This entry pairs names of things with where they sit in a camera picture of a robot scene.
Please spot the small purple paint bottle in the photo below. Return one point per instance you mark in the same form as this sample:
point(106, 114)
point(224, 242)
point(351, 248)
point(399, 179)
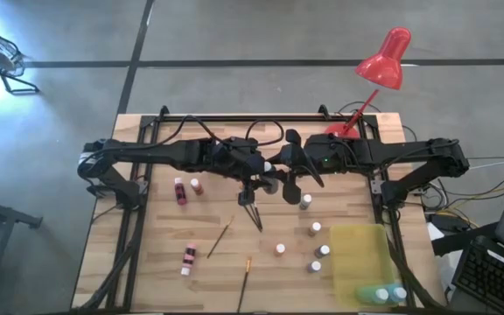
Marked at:
point(313, 266)

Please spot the small white paint bottle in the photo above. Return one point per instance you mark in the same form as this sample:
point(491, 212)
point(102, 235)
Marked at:
point(305, 202)

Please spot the green paint bottle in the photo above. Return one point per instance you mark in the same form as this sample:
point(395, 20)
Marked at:
point(370, 296)

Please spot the black paintbrush gold ferrule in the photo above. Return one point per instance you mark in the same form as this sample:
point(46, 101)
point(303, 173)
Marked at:
point(220, 237)

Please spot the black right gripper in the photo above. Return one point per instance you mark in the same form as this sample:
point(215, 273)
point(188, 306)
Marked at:
point(326, 153)

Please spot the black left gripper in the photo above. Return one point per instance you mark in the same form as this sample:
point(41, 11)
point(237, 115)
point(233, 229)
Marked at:
point(234, 155)

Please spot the red desk lamp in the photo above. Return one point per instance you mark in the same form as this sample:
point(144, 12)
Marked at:
point(383, 65)

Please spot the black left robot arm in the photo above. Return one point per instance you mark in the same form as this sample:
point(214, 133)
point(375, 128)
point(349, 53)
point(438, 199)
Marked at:
point(147, 151)

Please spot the black desk bracket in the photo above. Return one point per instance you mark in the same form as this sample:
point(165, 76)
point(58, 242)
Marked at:
point(462, 240)

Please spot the black table clamp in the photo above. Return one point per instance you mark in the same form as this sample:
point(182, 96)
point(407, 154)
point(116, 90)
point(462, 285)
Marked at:
point(323, 110)
point(163, 110)

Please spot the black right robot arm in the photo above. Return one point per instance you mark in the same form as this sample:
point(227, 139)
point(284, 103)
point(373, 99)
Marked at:
point(409, 153)

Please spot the small red-orange paint bottle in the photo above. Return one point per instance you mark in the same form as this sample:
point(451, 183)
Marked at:
point(197, 187)

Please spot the magenta paint bottle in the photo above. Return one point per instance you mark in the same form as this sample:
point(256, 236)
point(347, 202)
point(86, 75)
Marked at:
point(180, 192)

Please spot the wide flat black paintbrush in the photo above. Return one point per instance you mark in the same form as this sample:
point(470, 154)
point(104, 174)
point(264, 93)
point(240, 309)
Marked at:
point(243, 284)

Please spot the black paintbrush silver ferrule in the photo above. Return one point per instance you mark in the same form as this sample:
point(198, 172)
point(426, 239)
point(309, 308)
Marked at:
point(258, 216)

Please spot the small yellow ochre paint bottle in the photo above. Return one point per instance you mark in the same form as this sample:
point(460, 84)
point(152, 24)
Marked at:
point(314, 229)

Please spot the teal paint bottle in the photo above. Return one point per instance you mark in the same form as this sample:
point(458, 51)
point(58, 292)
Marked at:
point(397, 293)

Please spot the pink paint bottle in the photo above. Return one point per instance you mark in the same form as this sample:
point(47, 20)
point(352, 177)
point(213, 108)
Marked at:
point(188, 258)

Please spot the black keyboard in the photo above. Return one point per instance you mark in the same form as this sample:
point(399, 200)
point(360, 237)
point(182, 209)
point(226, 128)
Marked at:
point(492, 280)

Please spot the small dark paint bottle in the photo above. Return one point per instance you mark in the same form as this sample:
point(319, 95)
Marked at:
point(322, 251)

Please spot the yellow translucent tray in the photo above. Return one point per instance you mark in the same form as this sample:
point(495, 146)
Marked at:
point(357, 258)

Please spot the silver mounting plate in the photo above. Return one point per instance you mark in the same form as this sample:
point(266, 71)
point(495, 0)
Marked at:
point(376, 187)
point(142, 187)

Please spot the black floor stand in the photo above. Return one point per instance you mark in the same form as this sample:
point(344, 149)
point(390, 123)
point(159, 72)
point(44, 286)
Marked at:
point(7, 213)

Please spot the thin black paintbrush tan tip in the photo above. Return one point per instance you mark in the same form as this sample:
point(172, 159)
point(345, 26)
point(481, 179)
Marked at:
point(252, 216)

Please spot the small orange paint bottle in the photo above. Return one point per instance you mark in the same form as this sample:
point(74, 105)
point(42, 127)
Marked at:
point(279, 250)

